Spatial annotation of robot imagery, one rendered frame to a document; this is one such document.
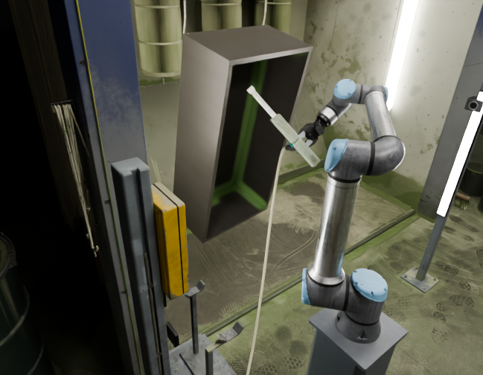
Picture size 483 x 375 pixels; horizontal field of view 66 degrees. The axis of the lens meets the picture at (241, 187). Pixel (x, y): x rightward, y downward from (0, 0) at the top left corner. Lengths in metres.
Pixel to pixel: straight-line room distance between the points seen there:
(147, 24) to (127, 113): 1.77
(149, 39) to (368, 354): 2.43
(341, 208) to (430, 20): 2.45
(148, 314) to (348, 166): 0.77
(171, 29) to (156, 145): 0.94
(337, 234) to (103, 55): 0.98
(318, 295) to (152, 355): 0.76
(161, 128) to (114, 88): 2.12
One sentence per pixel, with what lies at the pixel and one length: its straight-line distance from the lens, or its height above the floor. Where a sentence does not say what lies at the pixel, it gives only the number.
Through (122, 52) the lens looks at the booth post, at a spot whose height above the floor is 1.76.
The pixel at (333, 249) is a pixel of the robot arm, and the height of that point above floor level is 1.08.
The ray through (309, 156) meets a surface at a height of 1.22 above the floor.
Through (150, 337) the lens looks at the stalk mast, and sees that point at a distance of 1.04.
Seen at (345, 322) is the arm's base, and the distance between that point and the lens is 1.74.
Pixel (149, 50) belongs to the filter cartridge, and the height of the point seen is 1.44.
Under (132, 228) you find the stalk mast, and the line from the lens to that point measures 0.80.
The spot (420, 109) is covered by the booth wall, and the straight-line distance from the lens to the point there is 3.66.
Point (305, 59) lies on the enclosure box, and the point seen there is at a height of 1.56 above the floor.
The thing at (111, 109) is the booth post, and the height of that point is 1.60.
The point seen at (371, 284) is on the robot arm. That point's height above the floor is 0.91.
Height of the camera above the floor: 1.98
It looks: 30 degrees down
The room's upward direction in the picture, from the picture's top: 2 degrees clockwise
